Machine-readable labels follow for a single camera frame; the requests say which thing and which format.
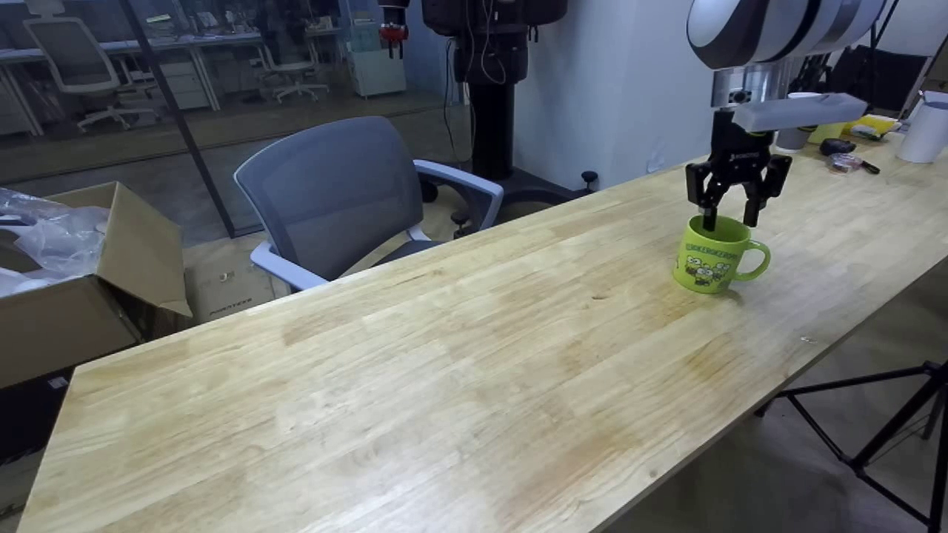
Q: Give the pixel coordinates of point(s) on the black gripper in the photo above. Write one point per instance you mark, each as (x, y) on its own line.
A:
(740, 153)

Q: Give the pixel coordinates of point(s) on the yellow sponge block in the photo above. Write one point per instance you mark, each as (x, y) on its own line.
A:
(863, 127)

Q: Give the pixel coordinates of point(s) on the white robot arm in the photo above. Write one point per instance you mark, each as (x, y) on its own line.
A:
(780, 32)

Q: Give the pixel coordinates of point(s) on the green ceramic mug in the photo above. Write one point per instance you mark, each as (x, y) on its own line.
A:
(712, 258)

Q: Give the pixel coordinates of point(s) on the clear plastic wrap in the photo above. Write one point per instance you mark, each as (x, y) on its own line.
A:
(50, 238)

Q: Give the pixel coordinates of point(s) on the black equipment case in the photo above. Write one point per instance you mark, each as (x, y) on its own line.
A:
(878, 82)

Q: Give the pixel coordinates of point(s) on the black pedestal stand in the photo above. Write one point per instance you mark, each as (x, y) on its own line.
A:
(494, 91)

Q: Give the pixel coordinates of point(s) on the white office chair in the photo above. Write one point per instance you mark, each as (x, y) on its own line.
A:
(288, 64)
(78, 64)

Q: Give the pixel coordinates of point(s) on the black slanted pole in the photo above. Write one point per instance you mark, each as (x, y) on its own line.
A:
(180, 121)

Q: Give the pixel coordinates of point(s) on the white drawer cabinet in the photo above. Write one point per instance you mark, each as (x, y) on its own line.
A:
(188, 85)

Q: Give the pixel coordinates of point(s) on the white plastic container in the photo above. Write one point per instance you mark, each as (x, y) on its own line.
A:
(927, 130)

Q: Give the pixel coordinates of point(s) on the grey mesh office chair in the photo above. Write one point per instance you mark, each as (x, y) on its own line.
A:
(330, 198)

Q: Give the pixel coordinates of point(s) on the small black tool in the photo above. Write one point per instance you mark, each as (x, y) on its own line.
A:
(842, 150)

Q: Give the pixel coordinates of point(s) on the open cardboard box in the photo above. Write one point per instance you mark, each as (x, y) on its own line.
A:
(121, 267)

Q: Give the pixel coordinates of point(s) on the black tripod stand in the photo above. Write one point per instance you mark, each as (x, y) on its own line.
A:
(890, 432)

